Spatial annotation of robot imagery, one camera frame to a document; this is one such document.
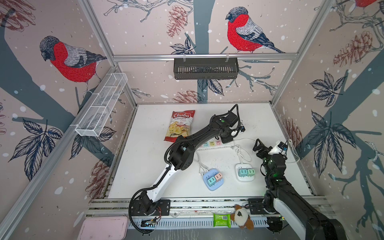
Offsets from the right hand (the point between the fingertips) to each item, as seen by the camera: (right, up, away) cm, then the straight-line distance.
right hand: (262, 144), depth 83 cm
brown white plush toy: (-16, -32, -15) cm, 39 cm away
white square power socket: (-9, -14, +3) cm, 17 cm away
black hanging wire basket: (-31, +50, +20) cm, 62 cm away
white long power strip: (-24, -3, +11) cm, 27 cm away
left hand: (-18, +2, +9) cm, 20 cm away
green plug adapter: (-9, -14, -5) cm, 18 cm away
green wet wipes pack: (-26, -34, -13) cm, 45 cm away
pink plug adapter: (-26, -16, -7) cm, 32 cm away
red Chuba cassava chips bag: (-49, +10, +19) cm, 53 cm away
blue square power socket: (-31, -17, 0) cm, 35 cm away
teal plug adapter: (-13, -14, -5) cm, 20 cm away
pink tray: (-81, -37, -15) cm, 90 cm away
